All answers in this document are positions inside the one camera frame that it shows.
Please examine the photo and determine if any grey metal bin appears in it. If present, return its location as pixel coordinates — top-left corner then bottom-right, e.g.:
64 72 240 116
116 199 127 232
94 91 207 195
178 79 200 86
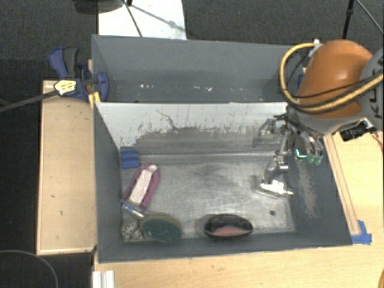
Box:
91 34 353 264

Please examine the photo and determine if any black cylinder on white bracket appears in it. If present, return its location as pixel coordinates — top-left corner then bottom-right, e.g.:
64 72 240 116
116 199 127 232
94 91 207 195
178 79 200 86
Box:
339 119 376 142

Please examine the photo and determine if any blue ribbed block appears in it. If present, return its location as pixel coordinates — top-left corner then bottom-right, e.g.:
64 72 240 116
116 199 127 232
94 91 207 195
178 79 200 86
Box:
119 148 141 170

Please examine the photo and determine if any speckled white and black lump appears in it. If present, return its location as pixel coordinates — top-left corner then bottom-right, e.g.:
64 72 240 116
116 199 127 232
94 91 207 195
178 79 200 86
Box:
120 219 145 242

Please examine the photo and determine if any silver metal tube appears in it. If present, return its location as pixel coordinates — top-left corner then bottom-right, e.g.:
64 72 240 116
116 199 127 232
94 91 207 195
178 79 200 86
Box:
121 200 146 221

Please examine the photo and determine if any purple and white packet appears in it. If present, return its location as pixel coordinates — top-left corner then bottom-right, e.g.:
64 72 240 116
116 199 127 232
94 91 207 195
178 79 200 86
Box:
122 163 161 211

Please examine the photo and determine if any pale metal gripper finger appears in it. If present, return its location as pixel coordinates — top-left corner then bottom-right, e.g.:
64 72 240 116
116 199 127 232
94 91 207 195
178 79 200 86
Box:
255 181 295 199
262 155 290 186

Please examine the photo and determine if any dark green oval sponge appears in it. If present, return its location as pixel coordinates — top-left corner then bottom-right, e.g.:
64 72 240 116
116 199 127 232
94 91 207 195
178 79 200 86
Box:
140 211 184 245

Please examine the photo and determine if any pale wood board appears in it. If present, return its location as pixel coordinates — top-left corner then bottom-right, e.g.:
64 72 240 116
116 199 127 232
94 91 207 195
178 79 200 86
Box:
35 79 98 256

